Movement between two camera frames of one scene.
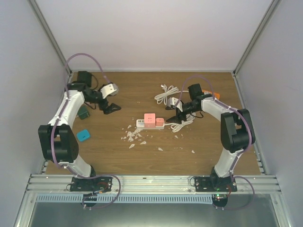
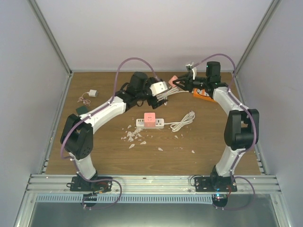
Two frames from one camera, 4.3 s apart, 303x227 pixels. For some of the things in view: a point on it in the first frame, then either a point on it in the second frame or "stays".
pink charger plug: (159, 121) -> (173, 78)
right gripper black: (177, 118) -> (188, 82)
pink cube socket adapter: (149, 120) stays
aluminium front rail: (40, 184) stays
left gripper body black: (102, 106) -> (152, 102)
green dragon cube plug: (83, 112) stays
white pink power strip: (140, 124) stays
